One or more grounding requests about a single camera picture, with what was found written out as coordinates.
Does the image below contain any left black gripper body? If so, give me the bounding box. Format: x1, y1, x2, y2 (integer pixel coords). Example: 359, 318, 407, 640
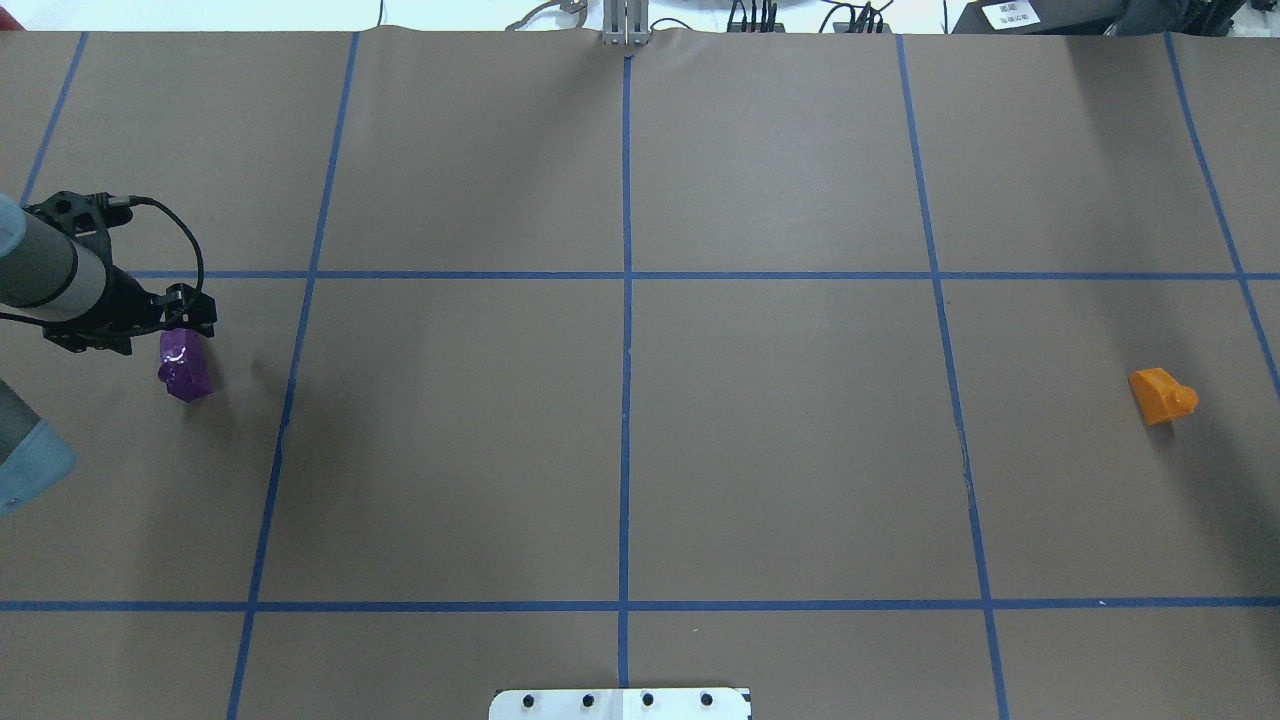
42, 263, 165, 355

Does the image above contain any purple trapezoid block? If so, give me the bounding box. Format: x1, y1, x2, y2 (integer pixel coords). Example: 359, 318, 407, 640
157, 329, 214, 404

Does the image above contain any orange trapezoid block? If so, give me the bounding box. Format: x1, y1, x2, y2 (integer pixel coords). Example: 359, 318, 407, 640
1128, 366, 1201, 427

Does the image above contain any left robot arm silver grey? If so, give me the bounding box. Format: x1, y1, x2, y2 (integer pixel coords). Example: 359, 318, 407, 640
1, 191, 218, 404

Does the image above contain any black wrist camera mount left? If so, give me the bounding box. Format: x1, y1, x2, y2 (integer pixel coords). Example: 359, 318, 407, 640
23, 191, 134, 255

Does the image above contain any aluminium frame post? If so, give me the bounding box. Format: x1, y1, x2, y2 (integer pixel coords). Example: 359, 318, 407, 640
602, 0, 652, 46

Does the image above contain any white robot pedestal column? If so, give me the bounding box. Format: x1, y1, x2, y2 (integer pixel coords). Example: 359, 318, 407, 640
488, 687, 753, 719

